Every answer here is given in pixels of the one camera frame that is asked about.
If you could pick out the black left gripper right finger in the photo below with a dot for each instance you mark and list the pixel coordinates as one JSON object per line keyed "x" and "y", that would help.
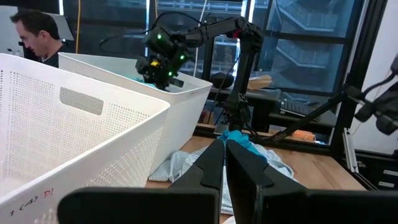
{"x": 264, "y": 199}

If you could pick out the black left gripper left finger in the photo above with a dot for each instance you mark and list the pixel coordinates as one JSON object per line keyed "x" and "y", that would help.
{"x": 192, "y": 199}

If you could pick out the teal garment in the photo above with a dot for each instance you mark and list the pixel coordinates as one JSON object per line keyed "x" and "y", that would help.
{"x": 146, "y": 82}

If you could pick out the pale blue-white garment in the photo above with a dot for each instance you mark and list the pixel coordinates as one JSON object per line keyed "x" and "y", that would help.
{"x": 174, "y": 165}

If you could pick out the small bright blue cloth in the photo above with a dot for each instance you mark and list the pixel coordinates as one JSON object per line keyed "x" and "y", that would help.
{"x": 237, "y": 137}

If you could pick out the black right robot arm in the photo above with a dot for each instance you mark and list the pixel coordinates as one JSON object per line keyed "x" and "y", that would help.
{"x": 245, "y": 62}

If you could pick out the white perforated plastic bin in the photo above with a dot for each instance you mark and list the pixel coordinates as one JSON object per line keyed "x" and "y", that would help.
{"x": 183, "y": 118}

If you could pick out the black domed object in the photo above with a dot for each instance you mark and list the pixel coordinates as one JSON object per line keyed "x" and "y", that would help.
{"x": 222, "y": 80}

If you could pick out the black laptop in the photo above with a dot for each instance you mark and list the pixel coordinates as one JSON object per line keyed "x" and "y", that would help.
{"x": 295, "y": 109}

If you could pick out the tan cardboard piece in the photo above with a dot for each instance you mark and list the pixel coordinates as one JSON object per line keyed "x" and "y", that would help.
{"x": 259, "y": 83}

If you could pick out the black desk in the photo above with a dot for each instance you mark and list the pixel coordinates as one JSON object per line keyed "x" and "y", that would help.
{"x": 264, "y": 96}

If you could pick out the white bin with red handwriting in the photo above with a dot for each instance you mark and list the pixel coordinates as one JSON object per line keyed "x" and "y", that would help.
{"x": 77, "y": 140}

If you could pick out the silver metal bracket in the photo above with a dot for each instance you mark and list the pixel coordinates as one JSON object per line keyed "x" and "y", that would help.
{"x": 349, "y": 149}

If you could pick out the black aluminium rig frame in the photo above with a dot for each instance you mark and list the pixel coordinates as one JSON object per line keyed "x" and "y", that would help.
{"x": 363, "y": 46}

